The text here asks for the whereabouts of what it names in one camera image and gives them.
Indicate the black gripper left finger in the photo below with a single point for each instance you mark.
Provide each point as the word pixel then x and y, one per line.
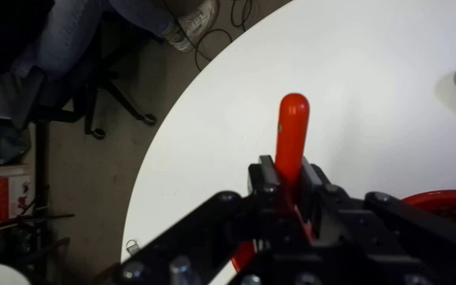
pixel 263 183

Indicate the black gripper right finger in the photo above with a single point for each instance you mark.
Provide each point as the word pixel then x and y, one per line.
pixel 312 185

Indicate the red spoon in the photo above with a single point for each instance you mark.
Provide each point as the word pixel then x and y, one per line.
pixel 292 132

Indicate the red bowl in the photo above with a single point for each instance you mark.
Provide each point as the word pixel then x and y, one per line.
pixel 450 204

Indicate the black office chair base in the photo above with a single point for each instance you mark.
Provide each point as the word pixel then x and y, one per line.
pixel 122 104

